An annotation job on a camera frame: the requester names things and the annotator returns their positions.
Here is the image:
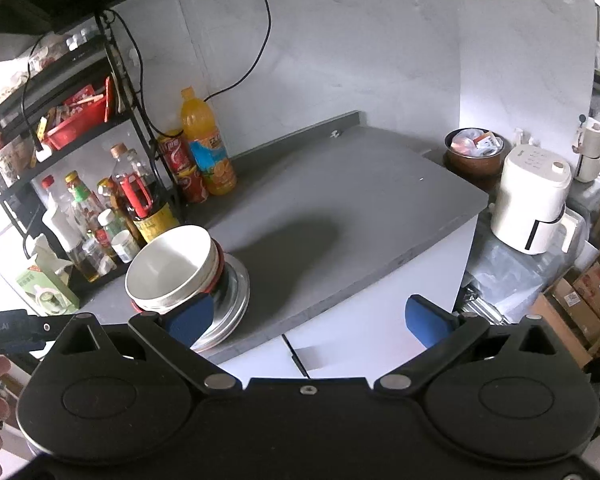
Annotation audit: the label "white ceramic bowl back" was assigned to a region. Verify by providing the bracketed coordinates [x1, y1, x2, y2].
[124, 226, 221, 314]

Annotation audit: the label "large white flower plate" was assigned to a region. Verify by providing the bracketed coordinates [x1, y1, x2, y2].
[192, 254, 251, 353]

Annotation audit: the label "green carton box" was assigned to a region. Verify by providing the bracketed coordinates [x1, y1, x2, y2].
[14, 234, 81, 317]

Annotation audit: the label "cardboard boxes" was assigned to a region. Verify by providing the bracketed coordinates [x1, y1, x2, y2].
[531, 216, 600, 366]

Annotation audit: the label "white spray oil bottle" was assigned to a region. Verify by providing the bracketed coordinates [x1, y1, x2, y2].
[42, 209, 102, 283]

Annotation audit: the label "red cap vinegar bottle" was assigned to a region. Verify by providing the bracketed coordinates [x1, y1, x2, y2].
[41, 174, 73, 221]

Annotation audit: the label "small white pill jar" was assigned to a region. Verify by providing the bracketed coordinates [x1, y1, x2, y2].
[111, 230, 140, 263]

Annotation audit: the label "green cap sauce bottle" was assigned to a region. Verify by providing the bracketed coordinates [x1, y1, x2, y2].
[65, 171, 107, 244]

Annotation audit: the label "red plastic basket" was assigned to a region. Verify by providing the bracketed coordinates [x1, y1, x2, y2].
[41, 76, 114, 151]

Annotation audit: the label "red chip can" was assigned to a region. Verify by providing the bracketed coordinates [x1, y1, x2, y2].
[158, 130, 209, 204]

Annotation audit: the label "brown pot with trash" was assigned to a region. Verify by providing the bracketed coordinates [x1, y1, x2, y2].
[443, 128, 508, 179]

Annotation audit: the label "black metal shelf rack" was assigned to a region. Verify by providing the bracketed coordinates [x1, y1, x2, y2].
[0, 9, 182, 238]

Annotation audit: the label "white kettle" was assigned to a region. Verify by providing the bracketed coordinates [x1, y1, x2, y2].
[572, 114, 600, 183]

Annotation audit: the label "orange juice bottle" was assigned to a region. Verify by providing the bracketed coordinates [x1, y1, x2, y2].
[181, 87, 237, 196]

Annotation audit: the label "black power cable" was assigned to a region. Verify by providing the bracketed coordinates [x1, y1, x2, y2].
[201, 0, 274, 104]

